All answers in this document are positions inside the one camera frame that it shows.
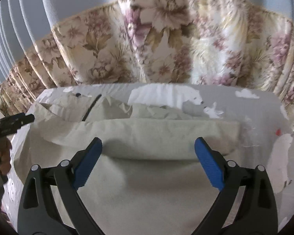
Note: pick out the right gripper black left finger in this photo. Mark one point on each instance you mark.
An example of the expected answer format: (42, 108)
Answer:
(38, 213)

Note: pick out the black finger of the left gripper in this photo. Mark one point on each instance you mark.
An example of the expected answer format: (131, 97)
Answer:
(11, 124)

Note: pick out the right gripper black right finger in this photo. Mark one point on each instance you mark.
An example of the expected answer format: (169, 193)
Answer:
(257, 213)

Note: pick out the light green jacket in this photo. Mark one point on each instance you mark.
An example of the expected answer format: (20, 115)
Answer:
(148, 179)

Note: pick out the person's left hand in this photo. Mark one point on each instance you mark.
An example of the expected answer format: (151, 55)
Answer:
(5, 165)

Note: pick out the grey polar bear bedsheet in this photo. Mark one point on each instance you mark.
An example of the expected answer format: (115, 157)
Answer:
(265, 137)

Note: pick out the blue floral curtain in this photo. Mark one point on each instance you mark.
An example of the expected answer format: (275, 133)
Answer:
(46, 44)

